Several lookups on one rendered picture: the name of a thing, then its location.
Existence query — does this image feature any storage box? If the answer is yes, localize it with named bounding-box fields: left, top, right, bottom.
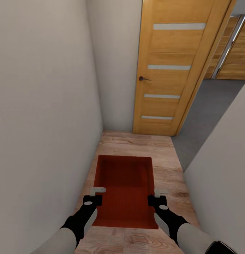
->
left=92, top=155, right=159, bottom=229

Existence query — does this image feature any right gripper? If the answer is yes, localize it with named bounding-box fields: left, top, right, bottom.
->
left=148, top=195, right=167, bottom=206

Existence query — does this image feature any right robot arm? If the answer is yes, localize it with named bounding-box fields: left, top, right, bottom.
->
left=148, top=188, right=239, bottom=254

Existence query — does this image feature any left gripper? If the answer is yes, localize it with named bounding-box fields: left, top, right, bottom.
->
left=83, top=195, right=102, bottom=206

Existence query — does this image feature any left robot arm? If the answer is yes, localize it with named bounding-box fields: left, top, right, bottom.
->
left=30, top=187, right=106, bottom=254

